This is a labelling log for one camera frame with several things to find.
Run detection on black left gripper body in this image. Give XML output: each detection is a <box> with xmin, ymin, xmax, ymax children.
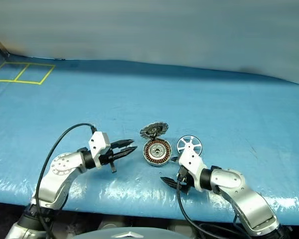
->
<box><xmin>99</xmin><ymin>143</ymin><xmax>118</xmax><ymax>174</ymax></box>

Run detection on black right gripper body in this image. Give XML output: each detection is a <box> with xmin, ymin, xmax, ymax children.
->
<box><xmin>176</xmin><ymin>166</ymin><xmax>194</xmax><ymax>196</ymax></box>

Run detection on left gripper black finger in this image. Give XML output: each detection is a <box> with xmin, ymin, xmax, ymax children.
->
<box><xmin>113</xmin><ymin>146</ymin><xmax>139</xmax><ymax>161</ymax></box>
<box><xmin>111</xmin><ymin>139</ymin><xmax>135</xmax><ymax>150</ymax></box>

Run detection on round motor housing copper windings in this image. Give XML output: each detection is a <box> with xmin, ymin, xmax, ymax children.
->
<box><xmin>142</xmin><ymin>138</ymin><xmax>174</xmax><ymax>167</ymax></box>

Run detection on white spoked rotor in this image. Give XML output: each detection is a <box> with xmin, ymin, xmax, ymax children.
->
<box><xmin>176</xmin><ymin>135</ymin><xmax>203</xmax><ymax>157</ymax></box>

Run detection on white round plate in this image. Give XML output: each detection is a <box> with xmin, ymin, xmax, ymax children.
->
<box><xmin>139</xmin><ymin>121</ymin><xmax>167</xmax><ymax>140</ymax></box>

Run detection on blue table cover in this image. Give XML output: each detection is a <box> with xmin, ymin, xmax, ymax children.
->
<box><xmin>0</xmin><ymin>53</ymin><xmax>299</xmax><ymax>226</ymax></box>

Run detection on silver robot torso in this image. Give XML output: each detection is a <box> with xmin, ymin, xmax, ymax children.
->
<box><xmin>74</xmin><ymin>226</ymin><xmax>190</xmax><ymax>239</ymax></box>

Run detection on yellow tape grid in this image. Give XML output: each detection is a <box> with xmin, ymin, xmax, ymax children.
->
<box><xmin>0</xmin><ymin>62</ymin><xmax>56</xmax><ymax>86</ymax></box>

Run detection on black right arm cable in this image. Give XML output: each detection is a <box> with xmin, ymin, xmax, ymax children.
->
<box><xmin>176</xmin><ymin>166</ymin><xmax>242</xmax><ymax>239</ymax></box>

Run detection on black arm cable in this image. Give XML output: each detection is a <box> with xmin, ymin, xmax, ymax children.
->
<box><xmin>34</xmin><ymin>122</ymin><xmax>98</xmax><ymax>239</ymax></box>
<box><xmin>176</xmin><ymin>166</ymin><xmax>242</xmax><ymax>239</ymax></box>

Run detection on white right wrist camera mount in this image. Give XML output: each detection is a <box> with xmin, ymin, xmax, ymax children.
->
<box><xmin>178</xmin><ymin>146</ymin><xmax>208</xmax><ymax>193</ymax></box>

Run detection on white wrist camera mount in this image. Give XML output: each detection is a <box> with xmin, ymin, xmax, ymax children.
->
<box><xmin>178</xmin><ymin>146</ymin><xmax>208</xmax><ymax>193</ymax></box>
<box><xmin>88</xmin><ymin>131</ymin><xmax>112</xmax><ymax>169</ymax></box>

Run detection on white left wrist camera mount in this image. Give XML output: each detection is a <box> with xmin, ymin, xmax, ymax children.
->
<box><xmin>88</xmin><ymin>131</ymin><xmax>112</xmax><ymax>169</ymax></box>

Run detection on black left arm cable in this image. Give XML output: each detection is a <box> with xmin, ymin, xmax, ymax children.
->
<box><xmin>34</xmin><ymin>122</ymin><xmax>98</xmax><ymax>239</ymax></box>

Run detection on metal frame bracket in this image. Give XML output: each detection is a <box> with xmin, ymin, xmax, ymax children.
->
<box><xmin>0</xmin><ymin>31</ymin><xmax>10</xmax><ymax>59</ymax></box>

